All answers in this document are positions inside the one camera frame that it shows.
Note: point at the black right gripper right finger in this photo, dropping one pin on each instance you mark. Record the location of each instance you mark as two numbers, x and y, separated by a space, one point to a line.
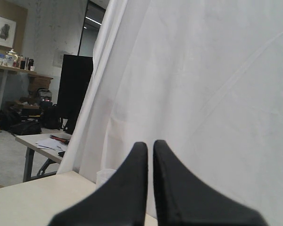
182 199

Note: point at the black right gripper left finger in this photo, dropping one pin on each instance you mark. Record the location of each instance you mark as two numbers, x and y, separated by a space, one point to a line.
121 201

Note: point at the clear plastic measuring cup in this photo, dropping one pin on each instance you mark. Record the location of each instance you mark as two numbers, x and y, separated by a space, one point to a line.
103 176

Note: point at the white papers on table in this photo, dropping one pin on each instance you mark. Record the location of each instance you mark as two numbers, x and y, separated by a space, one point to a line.
51 144

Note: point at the black bag on floor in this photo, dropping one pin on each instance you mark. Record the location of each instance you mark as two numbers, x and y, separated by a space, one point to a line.
26 128

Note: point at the white backdrop curtain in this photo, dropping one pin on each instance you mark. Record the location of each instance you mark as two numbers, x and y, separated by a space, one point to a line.
204 75

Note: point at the black upright panel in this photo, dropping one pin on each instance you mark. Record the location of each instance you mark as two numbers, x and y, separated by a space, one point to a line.
74 81

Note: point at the white ceramic teapot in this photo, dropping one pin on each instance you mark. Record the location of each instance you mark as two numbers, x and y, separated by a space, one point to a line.
11 58

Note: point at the wooden wall shelf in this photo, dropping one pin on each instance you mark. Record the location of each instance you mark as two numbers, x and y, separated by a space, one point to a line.
18 70

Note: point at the framed wall picture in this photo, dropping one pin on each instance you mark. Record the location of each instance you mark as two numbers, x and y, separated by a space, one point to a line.
7 32

